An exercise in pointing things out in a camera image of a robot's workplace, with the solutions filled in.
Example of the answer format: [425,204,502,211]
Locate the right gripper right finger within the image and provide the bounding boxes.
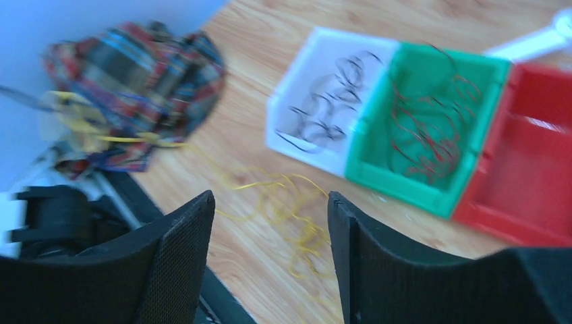
[328,192,571,323]

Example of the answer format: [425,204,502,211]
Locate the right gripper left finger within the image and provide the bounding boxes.
[0,190,217,324]

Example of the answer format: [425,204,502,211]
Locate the yellow thin cable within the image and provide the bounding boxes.
[49,89,341,309]

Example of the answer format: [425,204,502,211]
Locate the blue thin cable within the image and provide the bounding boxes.
[275,50,385,154]

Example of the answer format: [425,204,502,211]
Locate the red thin cable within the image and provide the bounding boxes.
[389,45,484,184]

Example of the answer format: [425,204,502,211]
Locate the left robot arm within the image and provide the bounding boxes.
[1,144,142,259]

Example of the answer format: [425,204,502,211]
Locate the green plastic bin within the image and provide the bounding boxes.
[345,43,512,218]

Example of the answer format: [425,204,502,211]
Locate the red plastic bin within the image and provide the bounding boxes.
[453,63,571,247]

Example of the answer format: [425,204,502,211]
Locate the white plastic bin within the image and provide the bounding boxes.
[265,27,401,178]

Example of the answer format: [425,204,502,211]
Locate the plaid flannel shirt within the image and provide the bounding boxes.
[44,22,226,175]

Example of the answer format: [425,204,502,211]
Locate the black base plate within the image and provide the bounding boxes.
[98,171,255,323]

